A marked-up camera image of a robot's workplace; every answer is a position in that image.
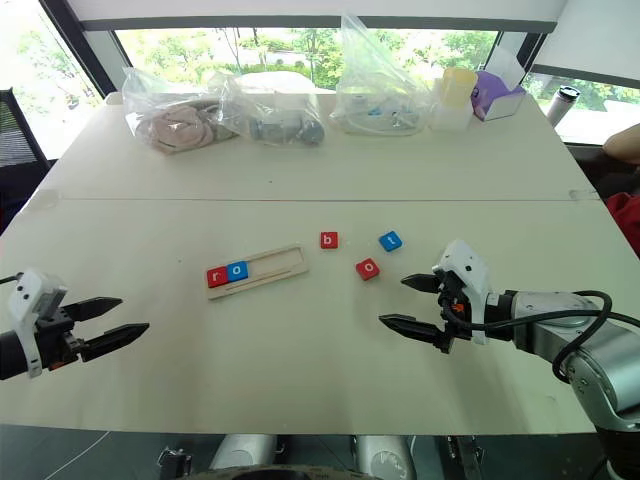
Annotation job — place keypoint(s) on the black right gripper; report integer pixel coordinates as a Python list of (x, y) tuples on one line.
[(455, 312)]

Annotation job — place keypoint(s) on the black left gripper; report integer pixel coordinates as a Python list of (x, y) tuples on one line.
[(57, 340)]

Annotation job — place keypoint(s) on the red letter tile o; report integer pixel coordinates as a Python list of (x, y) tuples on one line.
[(368, 269)]

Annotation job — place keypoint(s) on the blue letter tile t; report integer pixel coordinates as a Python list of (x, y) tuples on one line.
[(390, 241)]

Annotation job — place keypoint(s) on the red letter tile b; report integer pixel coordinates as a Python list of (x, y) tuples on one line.
[(329, 240)]

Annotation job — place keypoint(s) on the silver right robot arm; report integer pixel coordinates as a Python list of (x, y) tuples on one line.
[(595, 365)]

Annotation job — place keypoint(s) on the person's bare forearm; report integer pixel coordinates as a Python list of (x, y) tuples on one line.
[(622, 142)]

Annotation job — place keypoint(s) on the red letter tile r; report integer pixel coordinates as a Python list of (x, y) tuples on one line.
[(217, 278)]

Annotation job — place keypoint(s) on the blue letter tile o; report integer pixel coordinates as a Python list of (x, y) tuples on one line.
[(237, 271)]

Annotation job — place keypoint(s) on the wooden tile rack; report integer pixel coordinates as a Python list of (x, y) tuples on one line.
[(280, 270)]

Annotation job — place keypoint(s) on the silver rounded robot leg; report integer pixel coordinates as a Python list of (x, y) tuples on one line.
[(387, 457), (242, 452)]

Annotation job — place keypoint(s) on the clear plastic container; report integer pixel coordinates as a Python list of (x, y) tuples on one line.
[(450, 117)]

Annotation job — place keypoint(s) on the clear tape strip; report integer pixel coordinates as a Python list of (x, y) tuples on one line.
[(582, 194)]

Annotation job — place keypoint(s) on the black mesh chair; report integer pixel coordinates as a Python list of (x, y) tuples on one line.
[(17, 145)]

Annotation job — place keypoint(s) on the plastic bag with pink cloth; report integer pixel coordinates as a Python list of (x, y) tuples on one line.
[(170, 125)]

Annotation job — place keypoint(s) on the white cardboard box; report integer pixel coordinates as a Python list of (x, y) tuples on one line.
[(507, 107)]

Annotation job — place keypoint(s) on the purple plush toy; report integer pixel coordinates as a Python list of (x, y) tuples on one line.
[(484, 95)]

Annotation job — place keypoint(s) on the yellow plastic cup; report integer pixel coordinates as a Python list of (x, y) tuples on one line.
[(459, 87)]

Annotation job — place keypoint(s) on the person's red clothing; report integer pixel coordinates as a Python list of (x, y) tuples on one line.
[(627, 220)]

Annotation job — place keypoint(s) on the plastic bag with grey parts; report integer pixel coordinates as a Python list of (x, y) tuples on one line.
[(280, 120)]

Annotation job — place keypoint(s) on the white bottle with black lid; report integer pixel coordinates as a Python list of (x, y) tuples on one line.
[(562, 107)]

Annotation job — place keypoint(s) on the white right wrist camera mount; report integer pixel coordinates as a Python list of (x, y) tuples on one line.
[(470, 270)]

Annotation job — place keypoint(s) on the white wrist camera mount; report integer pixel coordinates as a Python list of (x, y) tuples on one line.
[(470, 270), (31, 295)]

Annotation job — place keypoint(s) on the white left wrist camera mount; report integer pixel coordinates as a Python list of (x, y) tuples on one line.
[(31, 295)]

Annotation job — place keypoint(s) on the dark bracket under table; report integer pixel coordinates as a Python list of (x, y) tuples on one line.
[(176, 462), (467, 457)]

